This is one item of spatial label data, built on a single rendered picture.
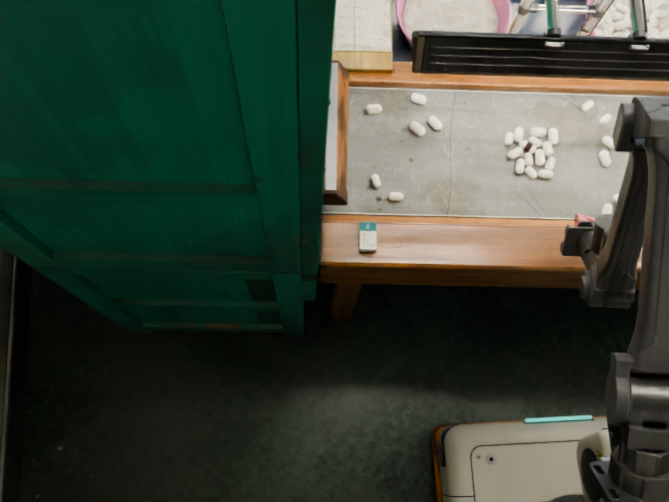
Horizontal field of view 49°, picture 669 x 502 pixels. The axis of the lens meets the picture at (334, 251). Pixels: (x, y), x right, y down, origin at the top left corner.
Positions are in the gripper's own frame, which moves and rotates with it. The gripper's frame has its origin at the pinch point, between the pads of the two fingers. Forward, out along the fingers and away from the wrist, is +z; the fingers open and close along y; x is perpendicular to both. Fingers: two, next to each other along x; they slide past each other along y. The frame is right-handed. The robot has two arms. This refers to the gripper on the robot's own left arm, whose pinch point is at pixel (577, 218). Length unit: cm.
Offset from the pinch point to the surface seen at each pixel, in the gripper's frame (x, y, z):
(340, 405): 84, 45, 28
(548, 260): 9.3, 4.8, -1.9
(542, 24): -24, 0, 51
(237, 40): -57, 59, -67
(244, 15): -59, 58, -69
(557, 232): 5.3, 2.5, 2.8
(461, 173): -1.9, 22.0, 14.4
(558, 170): -2.5, 0.4, 15.7
